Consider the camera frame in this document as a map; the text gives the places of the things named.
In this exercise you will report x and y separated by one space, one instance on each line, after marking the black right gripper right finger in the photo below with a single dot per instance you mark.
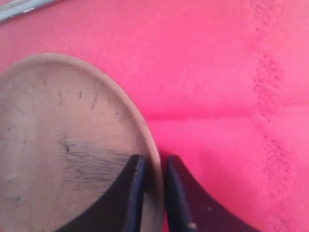
190 208

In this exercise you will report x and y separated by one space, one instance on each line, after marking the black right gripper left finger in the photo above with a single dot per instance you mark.
119 209

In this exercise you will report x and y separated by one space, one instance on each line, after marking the brown wooden plate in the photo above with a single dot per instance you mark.
67 131

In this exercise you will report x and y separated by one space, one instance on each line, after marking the red tablecloth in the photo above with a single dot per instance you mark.
222 83

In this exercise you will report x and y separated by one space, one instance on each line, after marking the silver table knife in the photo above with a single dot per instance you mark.
17 8

